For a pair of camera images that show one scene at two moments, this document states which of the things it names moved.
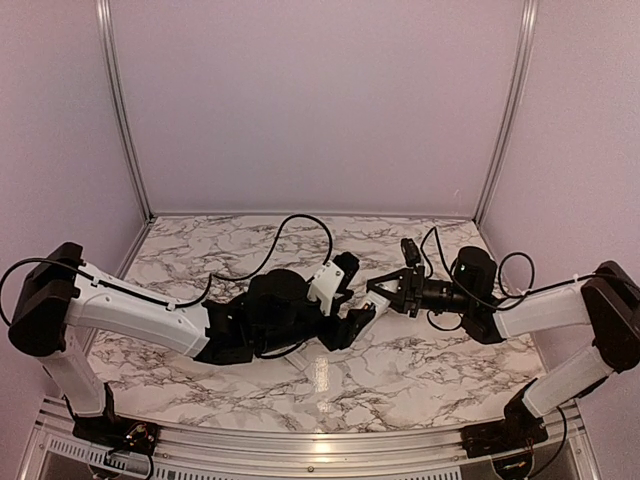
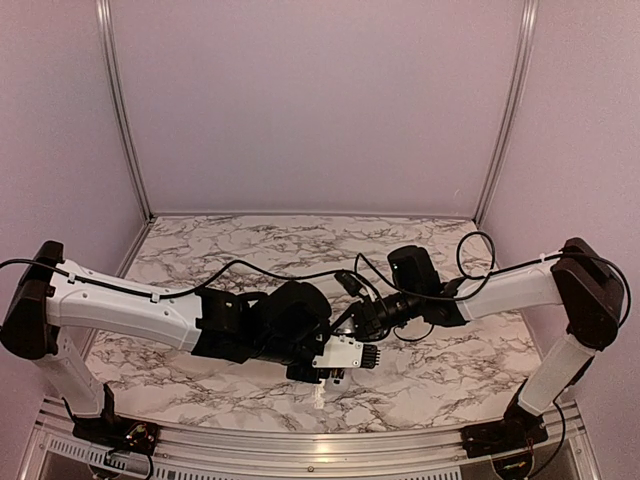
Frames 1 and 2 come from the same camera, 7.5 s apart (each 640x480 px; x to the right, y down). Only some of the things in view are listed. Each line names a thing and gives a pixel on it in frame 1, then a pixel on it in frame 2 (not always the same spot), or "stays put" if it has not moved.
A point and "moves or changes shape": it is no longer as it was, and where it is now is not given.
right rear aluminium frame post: [514, 99] stays put
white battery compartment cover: [297, 360] moves or changes shape
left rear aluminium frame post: [116, 84] stays put
